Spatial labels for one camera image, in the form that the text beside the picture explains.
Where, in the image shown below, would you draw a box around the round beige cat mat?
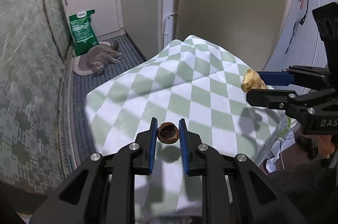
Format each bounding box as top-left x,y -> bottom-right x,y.
73,42 -> 113,76

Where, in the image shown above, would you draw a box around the clear plastic trash bag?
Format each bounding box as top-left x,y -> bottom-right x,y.
263,117 -> 300,174

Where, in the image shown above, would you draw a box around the green cat food bag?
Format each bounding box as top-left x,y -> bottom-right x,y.
69,9 -> 98,56

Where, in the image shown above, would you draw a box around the grey cat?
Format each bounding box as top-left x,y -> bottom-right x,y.
79,40 -> 123,76

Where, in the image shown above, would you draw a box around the right hand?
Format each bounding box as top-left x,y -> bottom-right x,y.
317,135 -> 335,159

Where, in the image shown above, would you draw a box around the black power cable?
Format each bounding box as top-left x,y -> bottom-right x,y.
285,0 -> 313,56

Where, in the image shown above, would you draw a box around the green white checkered tablecloth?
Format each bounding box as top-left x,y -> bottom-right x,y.
85,36 -> 288,223

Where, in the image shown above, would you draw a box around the white kitchen cabinets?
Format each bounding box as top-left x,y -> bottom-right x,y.
62,0 -> 178,59

